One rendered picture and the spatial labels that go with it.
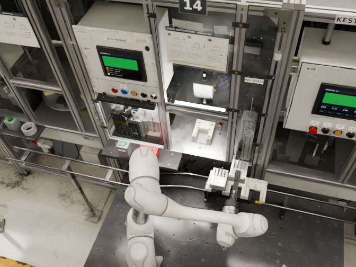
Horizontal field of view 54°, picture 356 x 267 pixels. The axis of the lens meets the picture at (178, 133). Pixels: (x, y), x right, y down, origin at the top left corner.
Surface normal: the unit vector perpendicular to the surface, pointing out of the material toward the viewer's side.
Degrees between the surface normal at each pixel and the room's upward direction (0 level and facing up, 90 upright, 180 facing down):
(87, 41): 90
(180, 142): 0
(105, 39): 90
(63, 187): 0
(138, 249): 6
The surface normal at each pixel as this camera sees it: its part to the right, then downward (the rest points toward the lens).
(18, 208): -0.06, -0.63
